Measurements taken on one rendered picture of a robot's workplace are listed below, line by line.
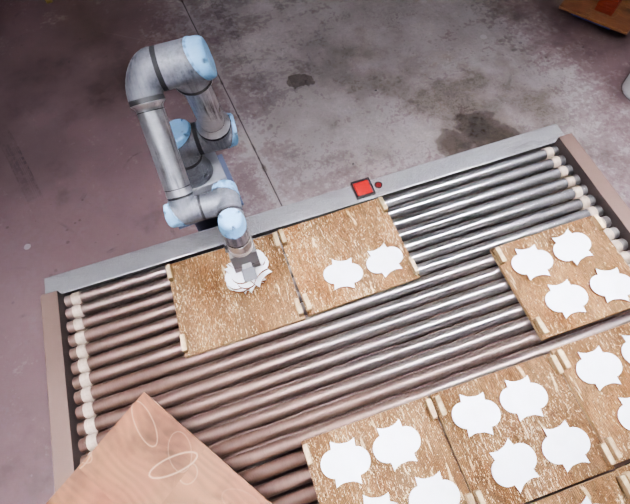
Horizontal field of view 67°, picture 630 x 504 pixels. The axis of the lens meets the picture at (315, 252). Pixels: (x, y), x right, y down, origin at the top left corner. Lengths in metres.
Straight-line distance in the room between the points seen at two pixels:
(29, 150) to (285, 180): 1.74
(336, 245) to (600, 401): 0.96
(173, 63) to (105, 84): 2.58
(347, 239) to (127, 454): 0.97
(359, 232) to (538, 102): 2.21
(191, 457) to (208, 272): 0.62
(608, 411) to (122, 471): 1.41
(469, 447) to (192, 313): 0.96
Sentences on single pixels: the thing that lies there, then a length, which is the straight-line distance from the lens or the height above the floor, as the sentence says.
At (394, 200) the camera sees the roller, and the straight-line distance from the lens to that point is 1.85.
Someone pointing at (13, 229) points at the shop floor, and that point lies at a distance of 3.43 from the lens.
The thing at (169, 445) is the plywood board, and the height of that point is 1.04.
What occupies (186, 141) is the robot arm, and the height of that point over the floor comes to 1.19.
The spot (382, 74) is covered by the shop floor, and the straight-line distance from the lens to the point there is 3.64.
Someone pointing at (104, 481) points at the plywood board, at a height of 1.04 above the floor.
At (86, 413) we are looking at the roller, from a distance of 1.73.
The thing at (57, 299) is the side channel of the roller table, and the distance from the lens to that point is 1.87.
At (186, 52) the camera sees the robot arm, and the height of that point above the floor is 1.61.
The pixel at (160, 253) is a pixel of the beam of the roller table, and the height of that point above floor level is 0.92.
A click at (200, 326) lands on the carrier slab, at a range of 1.65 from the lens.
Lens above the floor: 2.45
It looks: 63 degrees down
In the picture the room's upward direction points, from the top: 4 degrees counter-clockwise
